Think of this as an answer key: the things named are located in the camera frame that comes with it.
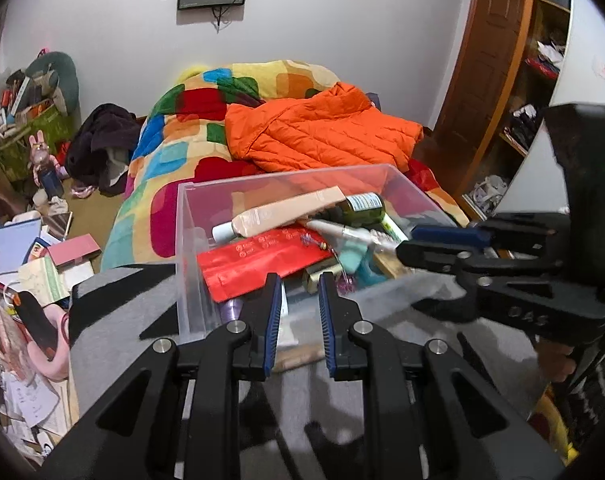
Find white sliding wardrobe door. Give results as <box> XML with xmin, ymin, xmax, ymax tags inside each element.
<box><xmin>503</xmin><ymin>0</ymin><xmax>605</xmax><ymax>222</ymax></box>

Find green and white tube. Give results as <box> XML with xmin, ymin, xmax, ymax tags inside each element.
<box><xmin>379</xmin><ymin>212</ymin><xmax>411</xmax><ymax>244</ymax></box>

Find pink box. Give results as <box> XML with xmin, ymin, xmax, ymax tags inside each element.
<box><xmin>47</xmin><ymin>233</ymin><xmax>102</xmax><ymax>269</ymax></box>

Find person's right forearm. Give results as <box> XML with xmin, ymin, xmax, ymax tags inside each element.
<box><xmin>553</xmin><ymin>340</ymin><xmax>605</xmax><ymax>462</ymax></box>

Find black cable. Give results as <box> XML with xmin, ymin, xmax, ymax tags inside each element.
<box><xmin>209</xmin><ymin>4</ymin><xmax>234</xmax><ymax>32</ymax></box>

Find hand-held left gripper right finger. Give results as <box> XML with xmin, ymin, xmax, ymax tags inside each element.
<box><xmin>319</xmin><ymin>272</ymin><xmax>566</xmax><ymax>480</ymax></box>

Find dark clothes pile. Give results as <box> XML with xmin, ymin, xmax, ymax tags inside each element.
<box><xmin>63</xmin><ymin>103</ymin><xmax>144</xmax><ymax>199</ymax></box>

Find black and white clothes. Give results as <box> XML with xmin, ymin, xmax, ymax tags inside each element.
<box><xmin>505</xmin><ymin>104</ymin><xmax>539</xmax><ymax>144</ymax></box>

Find grey and black blanket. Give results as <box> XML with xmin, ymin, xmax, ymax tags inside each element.
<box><xmin>67</xmin><ymin>262</ymin><xmax>558</xmax><ymax>480</ymax></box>

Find light blue notebook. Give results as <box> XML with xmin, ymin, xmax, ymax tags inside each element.
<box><xmin>0</xmin><ymin>219</ymin><xmax>44</xmax><ymax>281</ymax></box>

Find colourful patchwork blanket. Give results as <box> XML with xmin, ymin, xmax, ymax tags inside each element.
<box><xmin>100</xmin><ymin>60</ymin><xmax>471</xmax><ymax>274</ymax></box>

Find orange puffer jacket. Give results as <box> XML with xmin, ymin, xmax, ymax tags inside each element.
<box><xmin>224</xmin><ymin>81</ymin><xmax>426</xmax><ymax>174</ymax></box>

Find grey clothes heap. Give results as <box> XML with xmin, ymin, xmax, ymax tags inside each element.
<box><xmin>469</xmin><ymin>174</ymin><xmax>509</xmax><ymax>206</ymax></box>

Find pink plush slipper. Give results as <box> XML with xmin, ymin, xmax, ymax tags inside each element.
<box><xmin>0</xmin><ymin>302</ymin><xmax>72</xmax><ymax>382</ymax></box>

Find pile of papers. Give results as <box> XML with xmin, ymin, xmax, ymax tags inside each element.
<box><xmin>0</xmin><ymin>350</ymin><xmax>74</xmax><ymax>462</ymax></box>

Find green bag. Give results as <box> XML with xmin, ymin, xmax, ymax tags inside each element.
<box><xmin>0</xmin><ymin>110</ymin><xmax>76</xmax><ymax>181</ymax></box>

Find pink rabbit toy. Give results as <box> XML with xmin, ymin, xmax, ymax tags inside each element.
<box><xmin>28</xmin><ymin>129</ymin><xmax>66</xmax><ymax>201</ymax></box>

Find white cloth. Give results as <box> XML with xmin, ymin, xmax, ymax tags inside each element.
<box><xmin>537</xmin><ymin>39</ymin><xmax>569</xmax><ymax>66</ymax></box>

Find person's right hand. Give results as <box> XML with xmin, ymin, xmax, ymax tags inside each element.
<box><xmin>537</xmin><ymin>341</ymin><xmax>578</xmax><ymax>385</ymax></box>

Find wooden wardrobe shelf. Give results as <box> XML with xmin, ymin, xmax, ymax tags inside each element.
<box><xmin>463</xmin><ymin>0</ymin><xmax>576</xmax><ymax>212</ymax></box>

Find brown spray bottle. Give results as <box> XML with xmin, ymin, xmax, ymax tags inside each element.
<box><xmin>327</xmin><ymin>192</ymin><xmax>386</xmax><ymax>226</ymax></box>

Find red cloth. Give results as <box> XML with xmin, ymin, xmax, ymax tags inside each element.
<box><xmin>525</xmin><ymin>57</ymin><xmax>564</xmax><ymax>79</ymax></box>

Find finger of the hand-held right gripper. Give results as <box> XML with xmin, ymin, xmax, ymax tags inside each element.
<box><xmin>411</xmin><ymin>212</ymin><xmax>570</xmax><ymax>261</ymax></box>
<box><xmin>396</xmin><ymin>240</ymin><xmax>605</xmax><ymax>346</ymax></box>

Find white marker pen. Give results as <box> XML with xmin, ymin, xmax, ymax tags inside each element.
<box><xmin>307</xmin><ymin>217</ymin><xmax>399</xmax><ymax>254</ymax></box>

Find brown wooden door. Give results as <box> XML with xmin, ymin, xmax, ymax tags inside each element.
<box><xmin>427</xmin><ymin>0</ymin><xmax>531</xmax><ymax>202</ymax></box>

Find gold box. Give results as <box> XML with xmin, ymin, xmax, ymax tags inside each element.
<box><xmin>302</xmin><ymin>262</ymin><xmax>346</xmax><ymax>294</ymax></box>

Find colourful patterned cloth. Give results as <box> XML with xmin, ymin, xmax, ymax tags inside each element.
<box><xmin>537</xmin><ymin>390</ymin><xmax>581</xmax><ymax>466</ymax></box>

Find red foil pouch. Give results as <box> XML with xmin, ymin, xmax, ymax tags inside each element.
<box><xmin>196</xmin><ymin>224</ymin><xmax>341</xmax><ymax>304</ymax></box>

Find clear plastic storage bin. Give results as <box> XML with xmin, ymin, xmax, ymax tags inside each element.
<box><xmin>175</xmin><ymin>162</ymin><xmax>466</xmax><ymax>374</ymax></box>

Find purple cup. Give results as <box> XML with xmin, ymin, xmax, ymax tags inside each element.
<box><xmin>217</xmin><ymin>295</ymin><xmax>246</xmax><ymax>326</ymax></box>

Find teal tape roll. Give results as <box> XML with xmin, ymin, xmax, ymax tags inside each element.
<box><xmin>339</xmin><ymin>242</ymin><xmax>386</xmax><ymax>288</ymax></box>

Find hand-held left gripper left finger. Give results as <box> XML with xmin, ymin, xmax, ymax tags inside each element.
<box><xmin>42</xmin><ymin>272</ymin><xmax>286</xmax><ymax>480</ymax></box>

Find beige cosmetic tube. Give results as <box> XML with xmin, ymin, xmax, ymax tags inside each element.
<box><xmin>212</xmin><ymin>185</ymin><xmax>346</xmax><ymax>244</ymax></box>

